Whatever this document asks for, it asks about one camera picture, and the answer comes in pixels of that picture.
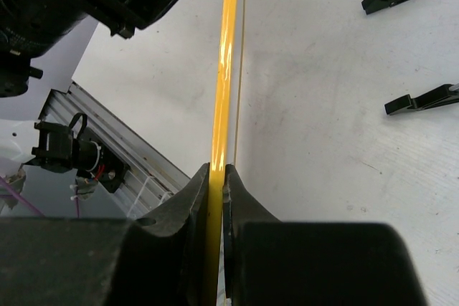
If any black wire easel stand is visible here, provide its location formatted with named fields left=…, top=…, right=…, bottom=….
left=360, top=0, right=459, bottom=117

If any aluminium table frame rail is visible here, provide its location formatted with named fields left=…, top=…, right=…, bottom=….
left=40, top=83, right=190, bottom=219

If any yellow framed whiteboard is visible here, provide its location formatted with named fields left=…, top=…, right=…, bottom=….
left=200, top=0, right=238, bottom=305

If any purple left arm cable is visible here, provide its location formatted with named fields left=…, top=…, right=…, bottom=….
left=0, top=175, right=83, bottom=218

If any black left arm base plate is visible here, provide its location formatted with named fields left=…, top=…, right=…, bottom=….
left=28, top=113, right=128, bottom=196

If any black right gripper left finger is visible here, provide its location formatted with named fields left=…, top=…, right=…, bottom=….
left=1, top=164, right=209, bottom=305

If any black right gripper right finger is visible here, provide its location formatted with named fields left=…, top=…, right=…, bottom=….
left=223, top=165, right=427, bottom=305

